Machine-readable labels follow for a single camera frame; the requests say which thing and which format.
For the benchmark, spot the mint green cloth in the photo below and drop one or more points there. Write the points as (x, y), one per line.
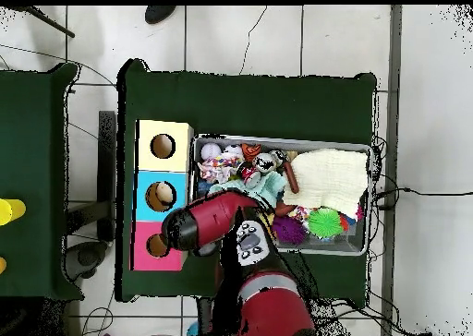
(268, 186)

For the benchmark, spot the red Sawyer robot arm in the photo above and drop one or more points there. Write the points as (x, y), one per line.
(218, 214)

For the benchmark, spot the wooden box with three holes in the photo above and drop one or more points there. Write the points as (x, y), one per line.
(162, 162)

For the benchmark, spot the shallow mesh bin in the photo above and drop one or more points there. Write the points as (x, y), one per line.
(332, 244)

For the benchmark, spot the crushed red cola can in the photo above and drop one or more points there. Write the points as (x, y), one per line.
(248, 173)

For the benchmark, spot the crumpled colourful dotted paper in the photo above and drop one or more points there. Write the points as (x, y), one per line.
(220, 168)

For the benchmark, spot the small soccer ball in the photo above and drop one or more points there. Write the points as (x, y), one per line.
(233, 150)

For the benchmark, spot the orange tiger-striped ball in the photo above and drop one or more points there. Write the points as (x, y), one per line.
(252, 150)

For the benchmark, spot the crushed beige drink can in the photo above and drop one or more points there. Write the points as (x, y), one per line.
(265, 163)

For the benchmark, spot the white baseball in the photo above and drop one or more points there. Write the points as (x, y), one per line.
(211, 151)

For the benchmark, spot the brown toy hot dog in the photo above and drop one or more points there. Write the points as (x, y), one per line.
(292, 179)

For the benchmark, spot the purple spiky toy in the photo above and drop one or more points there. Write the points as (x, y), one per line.
(290, 230)

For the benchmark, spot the cream knitted cloth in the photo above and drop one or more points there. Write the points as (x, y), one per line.
(329, 177)

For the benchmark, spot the green spiky puffer toy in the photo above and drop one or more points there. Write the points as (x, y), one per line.
(325, 222)

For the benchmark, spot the grey round base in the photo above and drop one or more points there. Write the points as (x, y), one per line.
(87, 258)

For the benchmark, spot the black shoe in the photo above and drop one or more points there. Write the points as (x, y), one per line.
(159, 14)

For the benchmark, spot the dark green side table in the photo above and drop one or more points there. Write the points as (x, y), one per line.
(26, 147)

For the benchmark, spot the yellow cylinder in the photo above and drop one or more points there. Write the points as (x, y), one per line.
(11, 210)

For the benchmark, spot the dark rod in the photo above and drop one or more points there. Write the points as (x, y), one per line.
(48, 20)

